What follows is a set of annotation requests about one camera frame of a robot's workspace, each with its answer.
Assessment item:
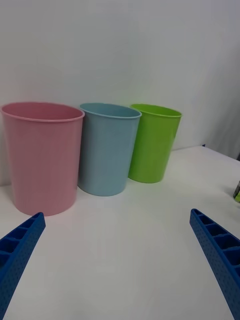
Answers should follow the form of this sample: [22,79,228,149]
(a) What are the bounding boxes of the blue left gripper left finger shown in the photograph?
[0,211,47,320]

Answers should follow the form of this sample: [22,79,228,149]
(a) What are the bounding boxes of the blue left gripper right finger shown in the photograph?
[189,208,240,320]

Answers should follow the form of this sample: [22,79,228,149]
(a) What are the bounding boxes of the drink can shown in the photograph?
[232,177,240,201]

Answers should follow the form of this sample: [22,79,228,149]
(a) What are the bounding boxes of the pink plastic bin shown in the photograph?
[0,101,86,217]

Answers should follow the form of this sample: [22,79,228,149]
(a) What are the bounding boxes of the green plastic bin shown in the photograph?
[127,103,183,184]

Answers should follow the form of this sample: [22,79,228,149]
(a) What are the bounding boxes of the pale blue plastic bin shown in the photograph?
[77,102,143,197]

